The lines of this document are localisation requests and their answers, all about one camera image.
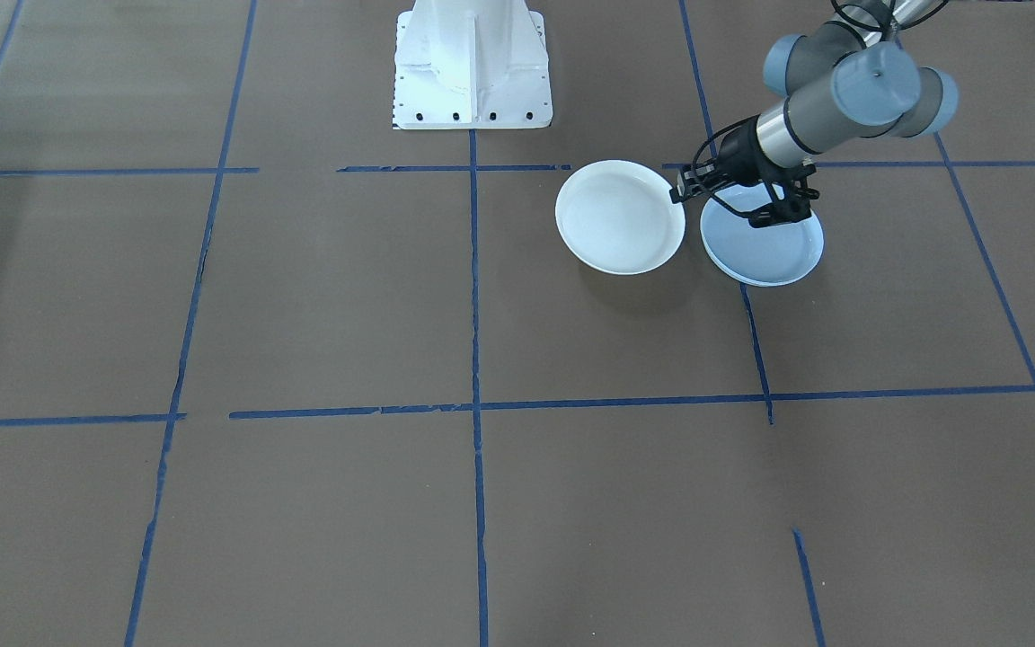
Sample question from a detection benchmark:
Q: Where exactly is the white round plate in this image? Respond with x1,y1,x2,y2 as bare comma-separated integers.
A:
555,160,687,276

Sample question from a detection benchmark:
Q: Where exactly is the light blue round plate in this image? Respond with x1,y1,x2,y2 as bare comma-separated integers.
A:
700,180,825,288

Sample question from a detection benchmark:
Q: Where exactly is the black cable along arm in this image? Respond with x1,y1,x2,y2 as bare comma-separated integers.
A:
693,0,898,222

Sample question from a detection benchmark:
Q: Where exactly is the white column with base plate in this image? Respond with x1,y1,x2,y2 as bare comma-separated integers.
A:
391,0,554,132

